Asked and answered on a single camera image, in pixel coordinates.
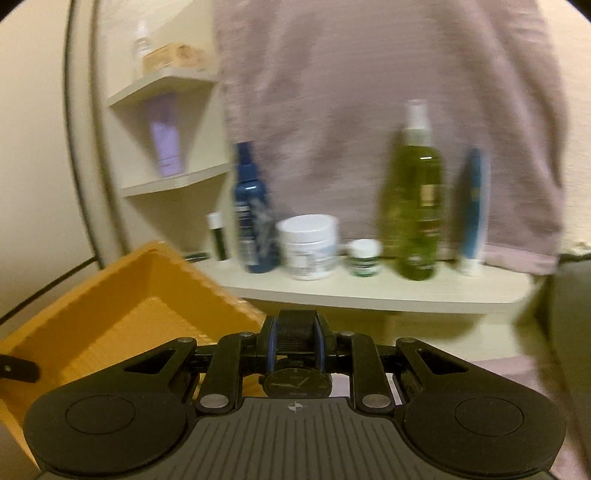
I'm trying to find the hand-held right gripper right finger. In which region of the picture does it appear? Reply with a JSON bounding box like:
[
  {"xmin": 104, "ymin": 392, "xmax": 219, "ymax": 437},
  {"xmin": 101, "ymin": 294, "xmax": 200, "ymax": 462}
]
[{"xmin": 315, "ymin": 315, "xmax": 468, "ymax": 413}]

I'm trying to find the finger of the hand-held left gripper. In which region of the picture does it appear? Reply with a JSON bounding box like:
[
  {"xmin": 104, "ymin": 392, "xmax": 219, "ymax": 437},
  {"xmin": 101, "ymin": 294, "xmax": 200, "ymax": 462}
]
[{"xmin": 0, "ymin": 354, "xmax": 38, "ymax": 384}]

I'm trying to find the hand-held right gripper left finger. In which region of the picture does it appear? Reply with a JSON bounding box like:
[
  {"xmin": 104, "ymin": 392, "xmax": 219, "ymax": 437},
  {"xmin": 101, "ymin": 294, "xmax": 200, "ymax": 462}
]
[{"xmin": 124, "ymin": 315, "xmax": 279, "ymax": 413}]

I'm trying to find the black wristwatch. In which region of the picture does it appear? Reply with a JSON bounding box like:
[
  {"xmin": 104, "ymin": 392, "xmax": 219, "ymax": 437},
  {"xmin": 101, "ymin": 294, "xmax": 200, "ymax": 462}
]
[{"xmin": 263, "ymin": 310, "xmax": 334, "ymax": 400}]

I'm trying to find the orange plastic tray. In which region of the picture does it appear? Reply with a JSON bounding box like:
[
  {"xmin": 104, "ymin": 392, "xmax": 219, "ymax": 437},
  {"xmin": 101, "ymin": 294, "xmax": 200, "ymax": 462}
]
[{"xmin": 0, "ymin": 240, "xmax": 269, "ymax": 467}]

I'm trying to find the cream shelf unit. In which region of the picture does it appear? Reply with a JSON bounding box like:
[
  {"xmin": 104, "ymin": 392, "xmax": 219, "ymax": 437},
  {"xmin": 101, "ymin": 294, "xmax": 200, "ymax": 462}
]
[{"xmin": 108, "ymin": 69, "xmax": 536, "ymax": 352}]

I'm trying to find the small green jar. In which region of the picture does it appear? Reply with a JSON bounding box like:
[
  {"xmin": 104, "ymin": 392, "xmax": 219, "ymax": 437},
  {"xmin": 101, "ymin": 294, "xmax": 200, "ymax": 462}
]
[{"xmin": 346, "ymin": 239, "xmax": 383, "ymax": 278}]

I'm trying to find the white cream jar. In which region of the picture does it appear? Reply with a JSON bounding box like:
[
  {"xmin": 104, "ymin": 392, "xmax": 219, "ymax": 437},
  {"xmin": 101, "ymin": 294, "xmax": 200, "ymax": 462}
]
[{"xmin": 276, "ymin": 215, "xmax": 341, "ymax": 281}]

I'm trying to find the lip balm stick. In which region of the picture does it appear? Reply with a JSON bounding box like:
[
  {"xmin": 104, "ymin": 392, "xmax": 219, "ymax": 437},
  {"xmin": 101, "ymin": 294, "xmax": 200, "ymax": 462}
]
[{"xmin": 207, "ymin": 212, "xmax": 230, "ymax": 262}]

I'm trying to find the blue spray bottle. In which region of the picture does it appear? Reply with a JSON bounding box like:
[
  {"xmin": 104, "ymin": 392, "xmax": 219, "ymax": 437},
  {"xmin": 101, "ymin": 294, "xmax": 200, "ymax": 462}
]
[{"xmin": 232, "ymin": 141, "xmax": 281, "ymax": 274}]

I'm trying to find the green oil spray bottle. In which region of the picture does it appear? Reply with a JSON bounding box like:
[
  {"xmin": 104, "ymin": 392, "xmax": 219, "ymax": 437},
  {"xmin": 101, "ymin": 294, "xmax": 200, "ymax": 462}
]
[{"xmin": 379, "ymin": 99, "xmax": 450, "ymax": 281}]

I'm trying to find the blue and white tube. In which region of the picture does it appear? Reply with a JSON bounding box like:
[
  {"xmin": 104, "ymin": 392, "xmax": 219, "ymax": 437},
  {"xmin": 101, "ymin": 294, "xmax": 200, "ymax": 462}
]
[{"xmin": 455, "ymin": 147, "xmax": 488, "ymax": 277}]

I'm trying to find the lavender tube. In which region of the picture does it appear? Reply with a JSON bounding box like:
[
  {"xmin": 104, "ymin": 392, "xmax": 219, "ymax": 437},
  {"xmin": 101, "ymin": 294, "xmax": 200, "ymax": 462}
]
[{"xmin": 147, "ymin": 98, "xmax": 184, "ymax": 178}]

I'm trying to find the mauve fleece towel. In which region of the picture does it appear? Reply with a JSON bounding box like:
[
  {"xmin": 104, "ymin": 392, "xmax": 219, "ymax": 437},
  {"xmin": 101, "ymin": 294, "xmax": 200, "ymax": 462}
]
[{"xmin": 215, "ymin": 0, "xmax": 571, "ymax": 278}]

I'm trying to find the small cardboard box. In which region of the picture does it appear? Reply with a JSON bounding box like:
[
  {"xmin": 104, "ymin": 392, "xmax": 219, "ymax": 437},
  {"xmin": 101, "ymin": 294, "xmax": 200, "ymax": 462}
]
[{"xmin": 142, "ymin": 43, "xmax": 207, "ymax": 75}]

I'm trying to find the clear small bottle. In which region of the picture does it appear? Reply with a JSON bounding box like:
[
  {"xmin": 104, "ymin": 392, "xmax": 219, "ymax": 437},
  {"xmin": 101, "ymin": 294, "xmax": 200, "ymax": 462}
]
[{"xmin": 133, "ymin": 21, "xmax": 155, "ymax": 79}]

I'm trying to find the cream curved frame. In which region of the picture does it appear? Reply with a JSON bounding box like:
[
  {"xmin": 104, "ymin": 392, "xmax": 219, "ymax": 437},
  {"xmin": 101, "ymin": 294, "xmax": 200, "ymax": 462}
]
[{"xmin": 62, "ymin": 0, "xmax": 139, "ymax": 268}]

